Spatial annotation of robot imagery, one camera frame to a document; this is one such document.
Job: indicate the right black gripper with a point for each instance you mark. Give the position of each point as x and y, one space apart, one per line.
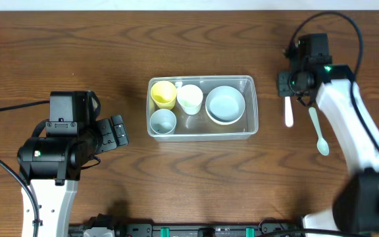
297 91

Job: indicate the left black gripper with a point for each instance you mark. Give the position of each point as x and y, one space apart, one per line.
111 132

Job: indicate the white plastic fork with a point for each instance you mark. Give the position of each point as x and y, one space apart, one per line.
288 112

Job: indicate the grey plastic cup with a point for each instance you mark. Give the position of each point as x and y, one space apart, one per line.
163 121

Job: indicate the pale green plastic spoon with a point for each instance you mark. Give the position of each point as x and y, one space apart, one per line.
321 144

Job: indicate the white plastic bowl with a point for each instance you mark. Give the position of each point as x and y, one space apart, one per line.
225 100

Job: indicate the cream plastic cup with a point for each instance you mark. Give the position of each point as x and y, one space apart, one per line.
190 98

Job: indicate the yellow plastic bowl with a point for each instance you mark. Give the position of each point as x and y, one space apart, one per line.
224 119

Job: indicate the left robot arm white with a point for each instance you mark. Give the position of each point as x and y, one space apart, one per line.
51 165

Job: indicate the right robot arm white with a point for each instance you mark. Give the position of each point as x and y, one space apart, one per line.
356 208

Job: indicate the clear plastic container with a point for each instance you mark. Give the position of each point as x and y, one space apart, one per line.
200 127

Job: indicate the yellow plastic cup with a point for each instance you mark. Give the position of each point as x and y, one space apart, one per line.
164 94

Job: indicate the black mounting rail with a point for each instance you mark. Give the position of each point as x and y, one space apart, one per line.
241 230

